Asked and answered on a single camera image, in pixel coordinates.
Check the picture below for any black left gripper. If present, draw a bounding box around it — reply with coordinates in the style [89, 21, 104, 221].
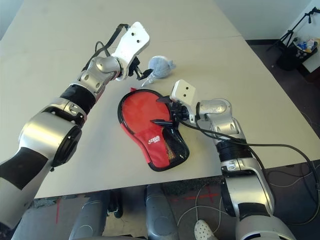
[128, 56, 154, 80]

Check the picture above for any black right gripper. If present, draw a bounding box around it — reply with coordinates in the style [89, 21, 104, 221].
[149, 96, 191, 130]

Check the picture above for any grey ball zipper pull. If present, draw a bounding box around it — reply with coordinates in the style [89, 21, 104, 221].
[143, 55, 177, 87]

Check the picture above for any red black paddle case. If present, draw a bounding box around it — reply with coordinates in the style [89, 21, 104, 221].
[117, 87, 190, 173]

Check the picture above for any dark speckled foam floor mat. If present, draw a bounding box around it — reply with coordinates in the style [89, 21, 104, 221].
[32, 196, 88, 209]
[162, 178, 223, 201]

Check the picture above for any white perforated shoe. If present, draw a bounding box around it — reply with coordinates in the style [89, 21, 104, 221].
[194, 219, 217, 240]

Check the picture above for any grey robot left leg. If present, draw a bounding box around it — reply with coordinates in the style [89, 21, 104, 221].
[68, 192, 113, 240]

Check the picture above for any black bin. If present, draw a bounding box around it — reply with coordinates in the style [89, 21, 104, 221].
[276, 41, 320, 72]

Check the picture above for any black tripod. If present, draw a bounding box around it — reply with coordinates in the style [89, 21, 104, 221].
[266, 6, 320, 52]

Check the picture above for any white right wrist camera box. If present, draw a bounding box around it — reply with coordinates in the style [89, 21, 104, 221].
[169, 79, 198, 123]

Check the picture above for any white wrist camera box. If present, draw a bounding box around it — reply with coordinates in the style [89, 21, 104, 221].
[169, 79, 198, 123]
[111, 21, 151, 81]

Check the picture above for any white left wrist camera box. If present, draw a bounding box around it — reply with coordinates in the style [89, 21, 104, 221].
[111, 21, 151, 81]

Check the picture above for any black left arm ribbon cable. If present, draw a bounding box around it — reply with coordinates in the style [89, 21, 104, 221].
[93, 23, 131, 60]

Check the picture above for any white floor cable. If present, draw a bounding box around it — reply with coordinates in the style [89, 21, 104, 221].
[177, 186, 238, 240]

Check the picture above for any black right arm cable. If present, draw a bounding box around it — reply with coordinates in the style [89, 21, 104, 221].
[178, 117, 320, 226]

